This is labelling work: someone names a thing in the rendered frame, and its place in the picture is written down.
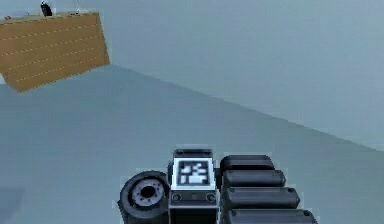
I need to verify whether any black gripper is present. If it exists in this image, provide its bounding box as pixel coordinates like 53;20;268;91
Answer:
117;170;172;224

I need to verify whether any brown wooden chest of drawers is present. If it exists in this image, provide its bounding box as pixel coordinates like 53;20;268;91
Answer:
0;11;111;93

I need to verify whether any small black object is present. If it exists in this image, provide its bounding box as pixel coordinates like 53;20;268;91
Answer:
40;0;54;18

